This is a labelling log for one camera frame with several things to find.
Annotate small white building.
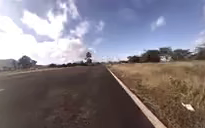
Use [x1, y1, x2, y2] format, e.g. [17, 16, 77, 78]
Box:
[159, 55, 173, 63]

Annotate dry yellow grass field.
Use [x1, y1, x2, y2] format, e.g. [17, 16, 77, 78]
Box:
[108, 59, 205, 128]

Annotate row of trees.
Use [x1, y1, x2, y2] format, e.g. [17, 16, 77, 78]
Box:
[126, 40, 205, 64]

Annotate white road edge line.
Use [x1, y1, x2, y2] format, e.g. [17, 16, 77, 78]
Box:
[105, 66, 168, 128]

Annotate tall lone tree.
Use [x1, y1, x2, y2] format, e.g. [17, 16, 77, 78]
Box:
[84, 51, 93, 65]

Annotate dark asphalt road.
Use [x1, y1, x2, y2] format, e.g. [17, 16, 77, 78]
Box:
[0, 65, 156, 128]

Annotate pale building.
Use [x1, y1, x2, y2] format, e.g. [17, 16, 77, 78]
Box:
[0, 58, 18, 72]

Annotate white litter scrap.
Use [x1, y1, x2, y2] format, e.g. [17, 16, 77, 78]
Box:
[181, 102, 196, 112]

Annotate row of low distant bushes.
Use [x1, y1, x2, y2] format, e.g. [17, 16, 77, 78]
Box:
[48, 61, 104, 68]

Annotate dark round tree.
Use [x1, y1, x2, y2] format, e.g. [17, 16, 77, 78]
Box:
[17, 55, 38, 70]

